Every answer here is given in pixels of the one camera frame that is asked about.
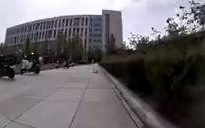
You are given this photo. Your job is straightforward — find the row of trees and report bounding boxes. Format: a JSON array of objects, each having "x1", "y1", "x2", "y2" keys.
[{"x1": 0, "y1": 33, "x2": 103, "y2": 65}]

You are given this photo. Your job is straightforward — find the grey paved path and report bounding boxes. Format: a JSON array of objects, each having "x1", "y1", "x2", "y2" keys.
[{"x1": 0, "y1": 63, "x2": 139, "y2": 128}]

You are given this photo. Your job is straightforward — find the grey kerb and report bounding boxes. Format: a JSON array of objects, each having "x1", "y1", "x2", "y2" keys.
[{"x1": 98, "y1": 63, "x2": 178, "y2": 128}]

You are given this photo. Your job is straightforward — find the large curved pale building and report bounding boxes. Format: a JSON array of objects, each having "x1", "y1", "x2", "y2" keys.
[{"x1": 4, "y1": 9, "x2": 124, "y2": 63}]

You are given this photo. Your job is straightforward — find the dark green hedge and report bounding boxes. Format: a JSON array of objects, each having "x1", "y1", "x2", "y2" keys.
[{"x1": 100, "y1": 33, "x2": 205, "y2": 128}]

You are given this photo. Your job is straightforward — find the white scooter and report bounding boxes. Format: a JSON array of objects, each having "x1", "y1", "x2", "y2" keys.
[{"x1": 19, "y1": 53, "x2": 42, "y2": 76}]

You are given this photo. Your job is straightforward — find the bare-branched trees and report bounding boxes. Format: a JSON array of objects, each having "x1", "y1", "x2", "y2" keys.
[{"x1": 124, "y1": 0, "x2": 205, "y2": 46}]

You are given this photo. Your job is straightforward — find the black scooter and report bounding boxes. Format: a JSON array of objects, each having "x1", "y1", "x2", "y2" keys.
[{"x1": 0, "y1": 53, "x2": 17, "y2": 80}]

